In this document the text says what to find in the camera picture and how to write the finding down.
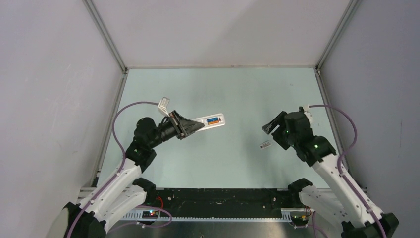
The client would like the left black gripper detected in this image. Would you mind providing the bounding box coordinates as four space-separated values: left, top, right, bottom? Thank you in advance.
149 110 204 148

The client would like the white battery cover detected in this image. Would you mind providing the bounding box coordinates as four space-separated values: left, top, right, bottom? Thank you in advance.
259 141 271 149

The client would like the blue AAA battery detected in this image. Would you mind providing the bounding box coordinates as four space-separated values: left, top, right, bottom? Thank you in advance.
206 117 220 121

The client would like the orange AAA battery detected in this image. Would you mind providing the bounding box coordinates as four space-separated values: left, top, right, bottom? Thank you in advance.
207 120 220 125

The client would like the white AC remote control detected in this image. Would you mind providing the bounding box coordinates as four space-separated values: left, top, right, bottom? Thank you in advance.
193 113 226 132

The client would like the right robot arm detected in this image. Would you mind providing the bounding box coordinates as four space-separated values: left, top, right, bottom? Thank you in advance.
262 107 399 238

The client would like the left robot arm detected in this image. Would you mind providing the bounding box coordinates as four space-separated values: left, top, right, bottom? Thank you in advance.
48 111 213 238

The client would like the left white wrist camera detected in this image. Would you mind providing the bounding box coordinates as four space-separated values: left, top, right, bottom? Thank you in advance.
157 97 170 117

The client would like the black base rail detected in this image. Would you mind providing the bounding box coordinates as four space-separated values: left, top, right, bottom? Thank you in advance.
78 187 373 222

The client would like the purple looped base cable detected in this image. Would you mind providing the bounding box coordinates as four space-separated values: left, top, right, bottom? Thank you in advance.
108 203 173 232

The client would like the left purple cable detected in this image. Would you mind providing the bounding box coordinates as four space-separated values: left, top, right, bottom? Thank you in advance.
65 101 160 238

